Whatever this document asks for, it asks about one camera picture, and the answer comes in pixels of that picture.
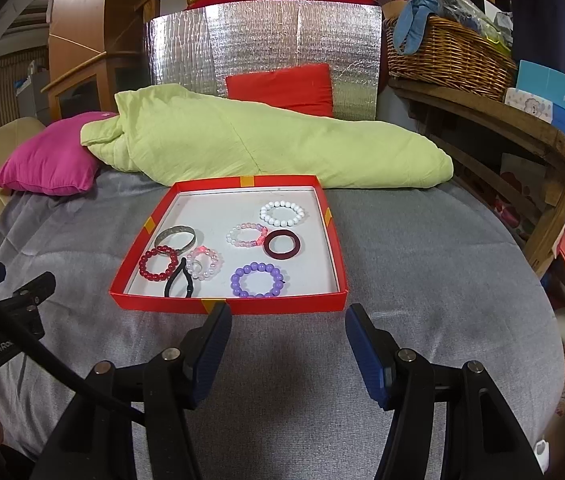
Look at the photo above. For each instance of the silver metal bangle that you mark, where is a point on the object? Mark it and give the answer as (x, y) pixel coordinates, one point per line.
(175, 231)

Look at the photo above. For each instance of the wicker basket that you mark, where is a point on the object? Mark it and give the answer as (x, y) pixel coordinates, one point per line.
(452, 60)

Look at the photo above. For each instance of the silver foil board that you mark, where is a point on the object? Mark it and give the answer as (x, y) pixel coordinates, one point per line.
(262, 35)

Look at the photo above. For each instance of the light blue box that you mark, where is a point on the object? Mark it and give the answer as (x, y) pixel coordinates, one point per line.
(562, 90)

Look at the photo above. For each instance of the blue cloth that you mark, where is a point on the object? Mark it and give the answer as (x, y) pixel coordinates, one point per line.
(412, 25)

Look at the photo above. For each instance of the red cushion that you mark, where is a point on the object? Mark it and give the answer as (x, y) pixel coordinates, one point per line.
(282, 87)

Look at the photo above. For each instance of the small white device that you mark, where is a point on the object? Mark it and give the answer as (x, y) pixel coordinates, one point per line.
(542, 451)

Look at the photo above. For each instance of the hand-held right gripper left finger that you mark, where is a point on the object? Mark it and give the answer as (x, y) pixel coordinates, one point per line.
(210, 355)

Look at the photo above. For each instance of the wooden shelf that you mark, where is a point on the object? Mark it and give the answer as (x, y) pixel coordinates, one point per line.
(512, 125)

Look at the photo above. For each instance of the clear plastic bag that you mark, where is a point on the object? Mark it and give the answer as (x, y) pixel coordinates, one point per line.
(472, 10)

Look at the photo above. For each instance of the magenta pillow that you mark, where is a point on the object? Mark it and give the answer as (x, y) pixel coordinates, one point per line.
(47, 160)

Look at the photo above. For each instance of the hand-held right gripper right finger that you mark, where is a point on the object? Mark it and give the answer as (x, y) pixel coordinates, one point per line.
(367, 355)

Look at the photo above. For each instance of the wooden cabinet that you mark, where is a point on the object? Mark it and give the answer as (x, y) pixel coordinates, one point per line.
(82, 10)

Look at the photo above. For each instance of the white printed box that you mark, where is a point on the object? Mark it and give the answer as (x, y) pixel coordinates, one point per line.
(527, 105)

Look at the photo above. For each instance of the red cardboard box tray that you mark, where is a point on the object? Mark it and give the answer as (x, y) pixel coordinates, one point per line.
(222, 210)

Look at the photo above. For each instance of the light green blanket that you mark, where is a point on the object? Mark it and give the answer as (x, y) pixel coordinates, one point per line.
(262, 145)

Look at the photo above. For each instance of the navy tote bag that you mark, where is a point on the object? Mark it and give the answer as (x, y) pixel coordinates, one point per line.
(547, 25)

